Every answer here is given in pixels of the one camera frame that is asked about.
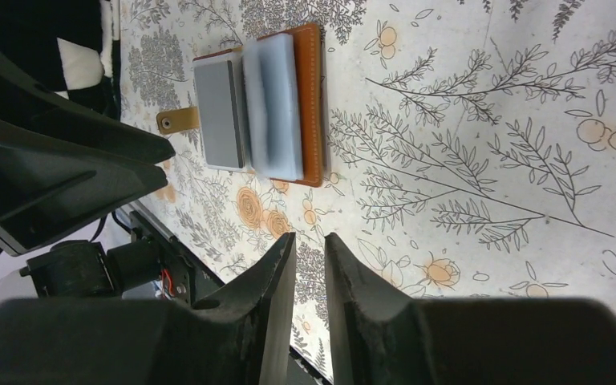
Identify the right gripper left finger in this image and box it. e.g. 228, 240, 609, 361
0, 233, 296, 384

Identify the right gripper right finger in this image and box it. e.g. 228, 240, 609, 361
325, 233, 616, 384

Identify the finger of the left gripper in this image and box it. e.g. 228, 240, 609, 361
0, 120, 168, 255
0, 52, 175, 164

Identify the brown leather card holder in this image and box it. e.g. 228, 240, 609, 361
156, 22, 324, 187

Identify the black white checkered pillow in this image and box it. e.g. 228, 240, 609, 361
0, 0, 120, 120

